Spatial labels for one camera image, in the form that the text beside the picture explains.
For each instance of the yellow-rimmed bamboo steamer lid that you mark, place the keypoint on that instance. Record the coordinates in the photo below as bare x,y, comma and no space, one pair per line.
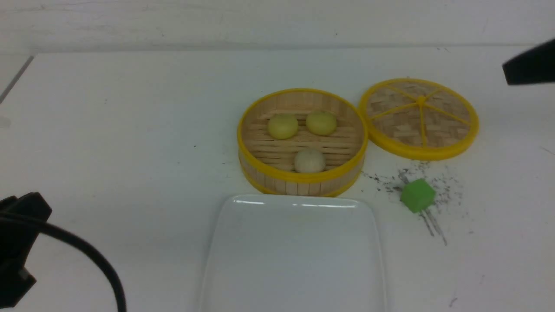
418,119

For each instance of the yellow steamed bun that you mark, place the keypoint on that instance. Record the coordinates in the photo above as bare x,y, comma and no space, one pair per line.
321,123
282,126

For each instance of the white steamed bun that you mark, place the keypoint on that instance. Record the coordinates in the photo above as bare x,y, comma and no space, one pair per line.
309,160

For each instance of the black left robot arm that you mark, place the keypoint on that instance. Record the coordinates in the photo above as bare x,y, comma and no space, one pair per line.
15,245

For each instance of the white rectangular plate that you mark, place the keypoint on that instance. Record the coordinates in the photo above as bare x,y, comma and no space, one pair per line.
283,253

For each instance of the yellow-rimmed bamboo steamer basket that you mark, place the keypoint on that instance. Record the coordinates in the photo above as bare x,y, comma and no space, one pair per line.
268,164

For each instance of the green cube block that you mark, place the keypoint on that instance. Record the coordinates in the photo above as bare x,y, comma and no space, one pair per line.
418,195

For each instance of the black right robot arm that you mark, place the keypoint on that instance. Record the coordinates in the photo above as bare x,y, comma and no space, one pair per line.
532,67

